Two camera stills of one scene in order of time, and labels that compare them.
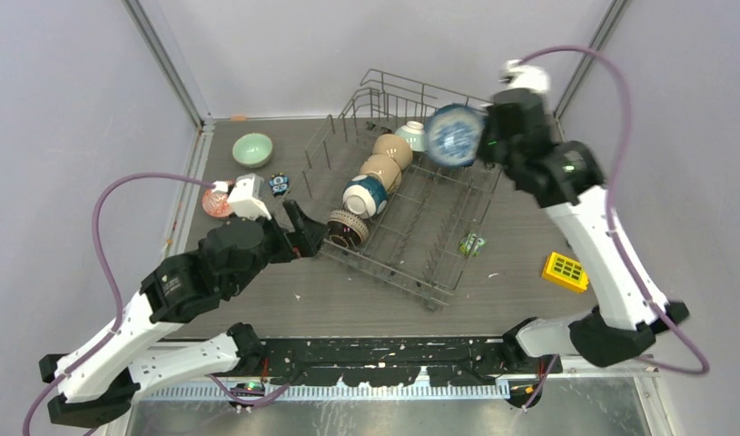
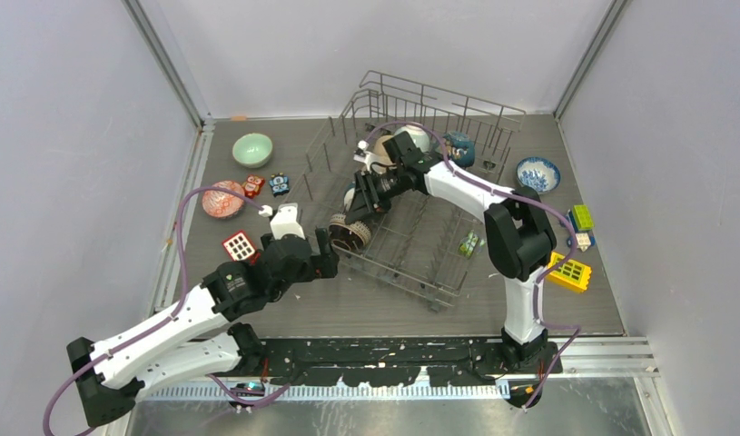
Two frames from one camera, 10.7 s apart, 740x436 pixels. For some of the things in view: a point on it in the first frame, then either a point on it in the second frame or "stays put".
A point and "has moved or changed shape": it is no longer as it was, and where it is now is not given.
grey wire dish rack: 375,199 stays put
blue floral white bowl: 454,134 has moved or changed shape
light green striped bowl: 415,133 stays put
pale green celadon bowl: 251,150 stays put
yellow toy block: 565,271 stays put
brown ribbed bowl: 348,230 stays put
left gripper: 305,241 to 323,264
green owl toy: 471,244 stays put
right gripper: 484,151 to 363,205
